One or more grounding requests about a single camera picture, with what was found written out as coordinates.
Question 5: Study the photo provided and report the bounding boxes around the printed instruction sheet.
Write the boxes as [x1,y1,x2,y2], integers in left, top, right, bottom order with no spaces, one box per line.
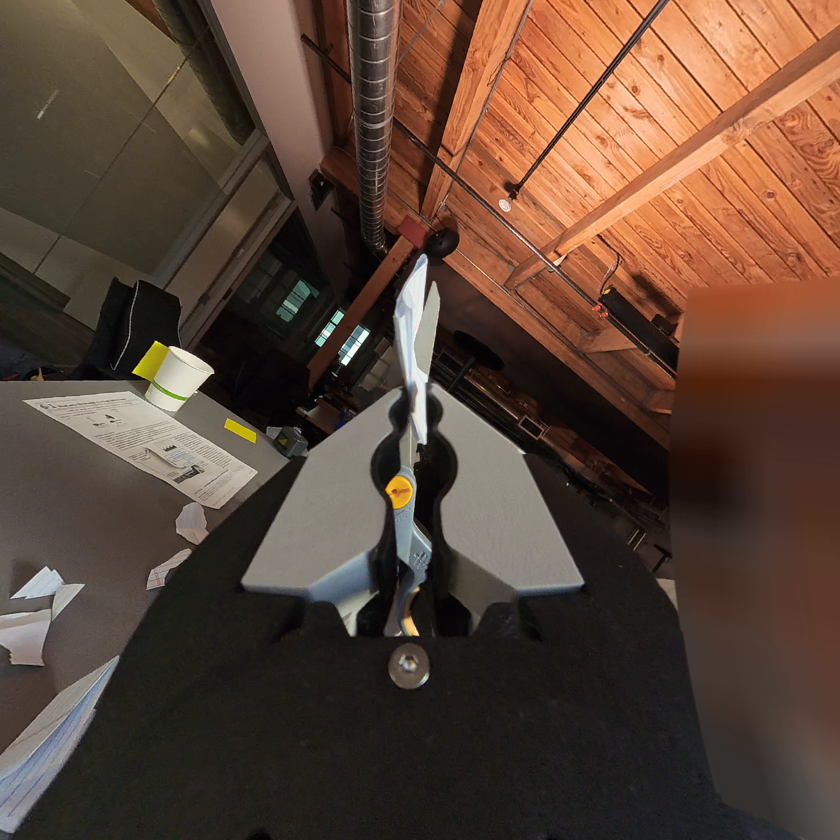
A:
[21,392,259,510]

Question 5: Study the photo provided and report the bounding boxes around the black ceiling heater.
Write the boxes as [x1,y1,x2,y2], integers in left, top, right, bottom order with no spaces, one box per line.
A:
[597,285,680,375]

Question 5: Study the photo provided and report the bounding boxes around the folded lined paper booklet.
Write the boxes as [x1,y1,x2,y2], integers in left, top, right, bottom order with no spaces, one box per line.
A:
[0,656,120,834]

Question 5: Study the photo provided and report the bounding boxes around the black chair white piping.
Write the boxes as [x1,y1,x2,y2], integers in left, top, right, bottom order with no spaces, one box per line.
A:
[85,277,182,382]

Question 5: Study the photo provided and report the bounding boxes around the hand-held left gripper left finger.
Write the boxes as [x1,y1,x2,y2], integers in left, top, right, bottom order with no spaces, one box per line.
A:
[241,387,411,637]

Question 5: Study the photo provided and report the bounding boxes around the black disc-topped pole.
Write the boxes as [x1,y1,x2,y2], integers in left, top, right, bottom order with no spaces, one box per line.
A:
[453,330,505,371]

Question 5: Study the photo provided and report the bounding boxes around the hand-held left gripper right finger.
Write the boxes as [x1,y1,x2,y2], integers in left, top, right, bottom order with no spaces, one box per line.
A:
[423,384,585,637]

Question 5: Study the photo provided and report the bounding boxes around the grey desk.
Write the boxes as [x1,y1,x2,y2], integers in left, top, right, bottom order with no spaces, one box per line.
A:
[0,379,293,775]

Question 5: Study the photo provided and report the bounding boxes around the lined paper strip scrap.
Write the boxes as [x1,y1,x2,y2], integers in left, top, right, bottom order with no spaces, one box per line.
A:
[146,548,193,592]

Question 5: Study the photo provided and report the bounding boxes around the narrow lined paper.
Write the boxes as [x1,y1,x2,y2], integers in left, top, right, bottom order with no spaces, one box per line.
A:
[392,255,431,447]

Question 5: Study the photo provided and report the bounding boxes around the grey orange scissors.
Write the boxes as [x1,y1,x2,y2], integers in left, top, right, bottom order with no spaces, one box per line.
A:
[382,282,442,637]

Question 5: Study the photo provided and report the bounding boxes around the metal ventilation duct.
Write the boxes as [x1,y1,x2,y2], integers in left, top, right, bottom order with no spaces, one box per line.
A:
[348,0,401,263]

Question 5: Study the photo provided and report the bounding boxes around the yellow sticky note pad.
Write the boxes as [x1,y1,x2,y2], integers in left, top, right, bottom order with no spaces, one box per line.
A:
[131,341,169,380]

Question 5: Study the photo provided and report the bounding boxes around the small grey box yellow label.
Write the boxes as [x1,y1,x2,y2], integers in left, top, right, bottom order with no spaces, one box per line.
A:
[266,425,309,460]

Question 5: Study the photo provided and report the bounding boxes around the white paper cup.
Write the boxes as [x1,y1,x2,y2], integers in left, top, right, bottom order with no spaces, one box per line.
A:
[144,346,215,413]

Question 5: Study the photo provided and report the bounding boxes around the white paper scrap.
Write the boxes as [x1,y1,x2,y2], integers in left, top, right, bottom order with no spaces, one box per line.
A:
[0,609,53,667]
[175,502,211,546]
[10,566,86,621]

